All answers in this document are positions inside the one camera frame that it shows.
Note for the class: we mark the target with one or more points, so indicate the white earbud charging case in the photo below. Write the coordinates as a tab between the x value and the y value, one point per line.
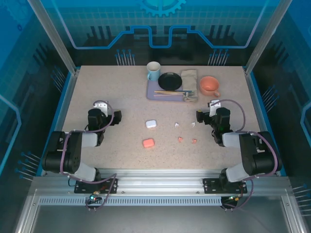
150	124

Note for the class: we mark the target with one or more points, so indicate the pink earbud charging case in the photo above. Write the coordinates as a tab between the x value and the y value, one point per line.
148	143

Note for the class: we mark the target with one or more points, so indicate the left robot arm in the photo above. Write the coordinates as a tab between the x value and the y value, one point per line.
73	150

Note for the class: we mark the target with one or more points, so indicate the dark blue fork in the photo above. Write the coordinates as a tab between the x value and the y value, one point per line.
188	92

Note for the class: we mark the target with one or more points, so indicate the orange cup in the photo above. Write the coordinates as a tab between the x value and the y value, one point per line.
209	85

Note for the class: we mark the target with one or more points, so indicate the pink chopstick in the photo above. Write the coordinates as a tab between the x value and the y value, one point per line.
167	95

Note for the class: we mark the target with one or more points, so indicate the beige folded napkin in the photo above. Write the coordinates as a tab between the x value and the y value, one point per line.
189	77

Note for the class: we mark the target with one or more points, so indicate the lilac serving tray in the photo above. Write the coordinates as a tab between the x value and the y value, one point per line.
151	89

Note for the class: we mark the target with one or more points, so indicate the black plate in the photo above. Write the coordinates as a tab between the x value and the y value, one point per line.
170	81

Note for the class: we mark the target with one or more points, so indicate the light blue mug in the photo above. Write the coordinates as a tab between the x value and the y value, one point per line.
153	72

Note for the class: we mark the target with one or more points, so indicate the steel shelf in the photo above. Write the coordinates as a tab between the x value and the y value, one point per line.
158	218

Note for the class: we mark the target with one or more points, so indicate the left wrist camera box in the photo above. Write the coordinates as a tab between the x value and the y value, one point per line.
100	106

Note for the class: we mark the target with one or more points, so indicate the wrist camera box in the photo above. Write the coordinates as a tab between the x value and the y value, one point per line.
215	104
100	106

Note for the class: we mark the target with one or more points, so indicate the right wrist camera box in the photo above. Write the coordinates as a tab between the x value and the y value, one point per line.
215	104

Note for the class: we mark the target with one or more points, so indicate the aluminium table side rail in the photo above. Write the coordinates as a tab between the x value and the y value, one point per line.
68	97
255	102

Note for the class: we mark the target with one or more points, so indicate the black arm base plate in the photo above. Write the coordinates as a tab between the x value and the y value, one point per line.
211	187
82	188

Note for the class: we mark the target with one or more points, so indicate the aluminium mounting rail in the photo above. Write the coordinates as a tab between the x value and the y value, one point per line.
158	182

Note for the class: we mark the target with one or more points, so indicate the aluminium frame post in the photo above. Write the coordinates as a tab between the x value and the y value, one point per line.
260	41
58	41

